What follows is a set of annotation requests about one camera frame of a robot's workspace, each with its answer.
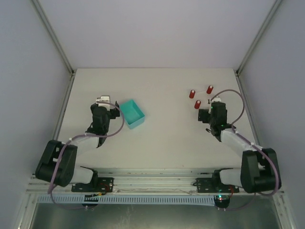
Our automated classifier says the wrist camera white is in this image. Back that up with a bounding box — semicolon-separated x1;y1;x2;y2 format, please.
95;95;110;109
208;96;222;104

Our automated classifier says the white peg stand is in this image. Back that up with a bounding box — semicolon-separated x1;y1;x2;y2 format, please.
188;89;214;105

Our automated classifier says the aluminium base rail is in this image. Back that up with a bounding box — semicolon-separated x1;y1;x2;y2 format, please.
26;168;285;195

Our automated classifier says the aluminium frame post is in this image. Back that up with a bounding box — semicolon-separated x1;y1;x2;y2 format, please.
235;0;283;77
30;0;74;75

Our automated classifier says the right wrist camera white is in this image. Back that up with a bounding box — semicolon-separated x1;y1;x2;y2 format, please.
208;96;222;104

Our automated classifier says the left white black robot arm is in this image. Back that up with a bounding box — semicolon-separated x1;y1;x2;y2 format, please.
35;99;124;190

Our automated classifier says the aluminium table edge rail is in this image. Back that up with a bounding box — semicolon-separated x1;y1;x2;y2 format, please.
52;72;76;140
235;71;260;144

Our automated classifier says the left aluminium frame post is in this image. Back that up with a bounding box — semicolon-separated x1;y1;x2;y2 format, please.
30;0;74;75

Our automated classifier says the right aluminium table edge rail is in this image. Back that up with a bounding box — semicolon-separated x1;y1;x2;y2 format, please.
235;71;260;144

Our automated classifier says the white slotted cable duct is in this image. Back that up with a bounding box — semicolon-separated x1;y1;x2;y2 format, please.
37;194;214;206

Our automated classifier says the black mounting plate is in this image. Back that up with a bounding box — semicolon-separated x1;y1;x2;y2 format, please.
193;177;240;193
71;177;114;193

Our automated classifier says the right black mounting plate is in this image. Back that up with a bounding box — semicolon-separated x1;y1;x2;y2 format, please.
193;177;240;193

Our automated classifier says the right aluminium frame post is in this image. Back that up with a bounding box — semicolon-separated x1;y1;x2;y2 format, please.
235;0;283;77

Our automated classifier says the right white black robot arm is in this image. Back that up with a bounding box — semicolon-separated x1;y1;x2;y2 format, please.
198;102;282;195

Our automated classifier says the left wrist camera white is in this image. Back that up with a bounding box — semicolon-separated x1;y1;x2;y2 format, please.
95;95;110;109

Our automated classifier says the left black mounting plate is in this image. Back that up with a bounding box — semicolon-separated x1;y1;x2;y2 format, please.
71;177;114;193

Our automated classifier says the left aluminium table edge rail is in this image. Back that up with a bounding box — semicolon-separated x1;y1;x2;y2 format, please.
52;72;76;140

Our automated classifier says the teal plastic bin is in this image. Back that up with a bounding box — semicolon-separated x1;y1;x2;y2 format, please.
120;99;145;129

